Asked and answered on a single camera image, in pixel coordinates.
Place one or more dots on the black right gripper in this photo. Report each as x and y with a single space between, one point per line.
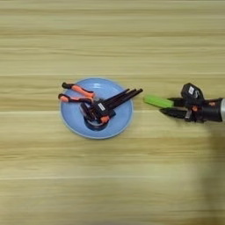
206 111

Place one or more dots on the green rectangular block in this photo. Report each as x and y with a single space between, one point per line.
158 101

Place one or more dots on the black tape roll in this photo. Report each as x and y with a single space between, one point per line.
95 126

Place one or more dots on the blue round plate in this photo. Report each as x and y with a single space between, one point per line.
73 120

